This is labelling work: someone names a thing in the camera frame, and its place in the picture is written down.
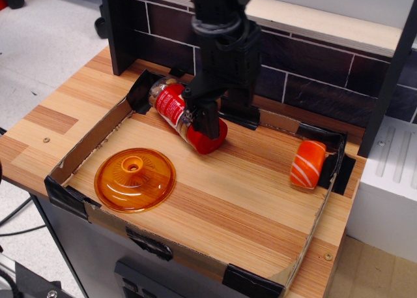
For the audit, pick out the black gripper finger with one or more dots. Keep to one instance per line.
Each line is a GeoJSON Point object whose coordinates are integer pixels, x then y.
{"type": "Point", "coordinates": [203, 116]}
{"type": "Point", "coordinates": [241, 104]}

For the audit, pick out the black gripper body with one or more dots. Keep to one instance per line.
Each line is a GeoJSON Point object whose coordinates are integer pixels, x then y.
{"type": "Point", "coordinates": [227, 61]}

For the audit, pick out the red-capped spice bottle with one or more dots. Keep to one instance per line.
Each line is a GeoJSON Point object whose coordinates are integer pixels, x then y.
{"type": "Point", "coordinates": [165, 97]}

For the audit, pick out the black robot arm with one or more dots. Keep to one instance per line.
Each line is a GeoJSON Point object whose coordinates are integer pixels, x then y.
{"type": "Point", "coordinates": [222, 17]}

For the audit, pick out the cardboard fence with black tape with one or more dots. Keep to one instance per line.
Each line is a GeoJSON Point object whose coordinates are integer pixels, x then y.
{"type": "Point", "coordinates": [233, 226]}

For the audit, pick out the salmon sushi toy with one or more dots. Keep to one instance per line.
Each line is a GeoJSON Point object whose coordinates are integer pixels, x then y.
{"type": "Point", "coordinates": [307, 164]}

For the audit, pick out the orange transparent pot lid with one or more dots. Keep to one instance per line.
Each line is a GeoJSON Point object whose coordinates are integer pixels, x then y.
{"type": "Point", "coordinates": [135, 180]}

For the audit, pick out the dark brick-pattern shelf unit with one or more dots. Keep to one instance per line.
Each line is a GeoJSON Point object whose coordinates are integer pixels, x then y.
{"type": "Point", "coordinates": [318, 65]}

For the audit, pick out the black caster wheel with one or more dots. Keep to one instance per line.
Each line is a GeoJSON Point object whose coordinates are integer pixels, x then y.
{"type": "Point", "coordinates": [100, 24]}

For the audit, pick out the white grooved side cabinet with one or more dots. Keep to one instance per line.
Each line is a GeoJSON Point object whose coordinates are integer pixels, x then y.
{"type": "Point", "coordinates": [384, 209]}

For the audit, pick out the black equipment with bolt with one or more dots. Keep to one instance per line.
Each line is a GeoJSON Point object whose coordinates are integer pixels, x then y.
{"type": "Point", "coordinates": [19, 281]}

